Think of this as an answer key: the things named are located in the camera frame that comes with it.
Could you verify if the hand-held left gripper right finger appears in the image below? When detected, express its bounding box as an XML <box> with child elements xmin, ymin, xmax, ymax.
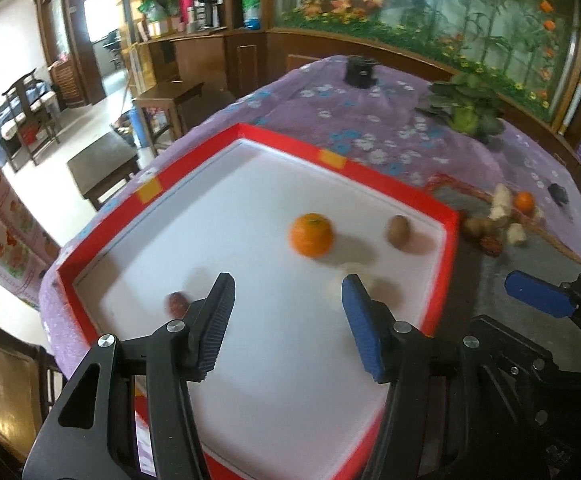
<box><xmin>341</xmin><ymin>274</ymin><xmax>526</xmax><ymax>480</ymax></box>

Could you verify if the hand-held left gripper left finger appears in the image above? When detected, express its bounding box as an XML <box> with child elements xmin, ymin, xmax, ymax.
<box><xmin>22</xmin><ymin>272</ymin><xmax>236</xmax><ymax>480</ymax></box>

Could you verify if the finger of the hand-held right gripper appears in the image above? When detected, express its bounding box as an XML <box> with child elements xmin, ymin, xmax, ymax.
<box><xmin>505</xmin><ymin>270</ymin><xmax>581</xmax><ymax>356</ymax></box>
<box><xmin>469</xmin><ymin>315</ymin><xmax>562</xmax><ymax>377</ymax></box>

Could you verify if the red box with white inside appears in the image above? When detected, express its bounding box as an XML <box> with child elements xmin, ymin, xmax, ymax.
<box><xmin>58</xmin><ymin>122</ymin><xmax>459</xmax><ymax>480</ymax></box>

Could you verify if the brown kiwi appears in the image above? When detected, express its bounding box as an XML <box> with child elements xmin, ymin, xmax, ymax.
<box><xmin>463</xmin><ymin>216</ymin><xmax>494</xmax><ymax>239</ymax></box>
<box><xmin>387</xmin><ymin>215</ymin><xmax>412</xmax><ymax>249</ymax></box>

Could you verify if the grey mat with red border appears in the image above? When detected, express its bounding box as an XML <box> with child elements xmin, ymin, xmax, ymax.
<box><xmin>418</xmin><ymin>172</ymin><xmax>581</xmax><ymax>376</ymax></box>

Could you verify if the small black device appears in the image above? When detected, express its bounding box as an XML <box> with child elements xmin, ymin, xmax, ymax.
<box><xmin>547</xmin><ymin>182</ymin><xmax>570</xmax><ymax>207</ymax></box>

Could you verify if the purple floral tablecloth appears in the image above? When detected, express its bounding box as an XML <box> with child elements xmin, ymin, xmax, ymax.
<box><xmin>38</xmin><ymin>55</ymin><xmax>581</xmax><ymax>391</ymax></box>

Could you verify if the green leafy vegetable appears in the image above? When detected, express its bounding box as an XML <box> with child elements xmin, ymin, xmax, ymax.
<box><xmin>415</xmin><ymin>72</ymin><xmax>506</xmax><ymax>144</ymax></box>

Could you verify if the brown wooden stool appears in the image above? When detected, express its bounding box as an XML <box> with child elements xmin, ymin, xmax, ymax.
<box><xmin>133</xmin><ymin>80</ymin><xmax>205</xmax><ymax>157</ymax></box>

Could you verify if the brown wooden armchair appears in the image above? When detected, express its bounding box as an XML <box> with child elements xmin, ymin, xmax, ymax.
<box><xmin>0</xmin><ymin>305</ymin><xmax>67</xmax><ymax>467</ymax></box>

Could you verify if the fruit printed cloth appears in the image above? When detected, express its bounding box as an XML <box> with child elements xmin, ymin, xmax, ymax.
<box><xmin>0</xmin><ymin>142</ymin><xmax>64</xmax><ymax>311</ymax></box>

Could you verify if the black cylindrical device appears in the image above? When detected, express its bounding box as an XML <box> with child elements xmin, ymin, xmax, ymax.
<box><xmin>345</xmin><ymin>56</ymin><xmax>379</xmax><ymax>89</ymax></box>

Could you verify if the wooden sideboard cabinet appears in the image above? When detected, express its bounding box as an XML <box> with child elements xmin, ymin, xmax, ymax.
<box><xmin>135</xmin><ymin>27</ymin><xmax>451</xmax><ymax>111</ymax></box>

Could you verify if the dark wooden chair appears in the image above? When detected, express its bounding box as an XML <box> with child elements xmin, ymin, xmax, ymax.
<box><xmin>1</xmin><ymin>69</ymin><xmax>61</xmax><ymax>167</ymax></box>

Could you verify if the glass tank with artificial flowers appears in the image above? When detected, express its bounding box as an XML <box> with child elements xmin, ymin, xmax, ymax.
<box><xmin>273</xmin><ymin>0</ymin><xmax>581</xmax><ymax>124</ymax></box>

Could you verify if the green plastic bottle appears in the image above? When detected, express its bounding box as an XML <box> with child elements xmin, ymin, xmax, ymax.
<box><xmin>241</xmin><ymin>0</ymin><xmax>262</xmax><ymax>31</ymax></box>

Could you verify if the black thermos flask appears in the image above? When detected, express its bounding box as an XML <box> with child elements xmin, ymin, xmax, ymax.
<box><xmin>193</xmin><ymin>0</ymin><xmax>217</xmax><ymax>31</ymax></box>

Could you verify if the green bag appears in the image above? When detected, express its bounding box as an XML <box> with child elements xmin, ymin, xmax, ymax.
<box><xmin>138</xmin><ymin>0</ymin><xmax>169</xmax><ymax>24</ymax></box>

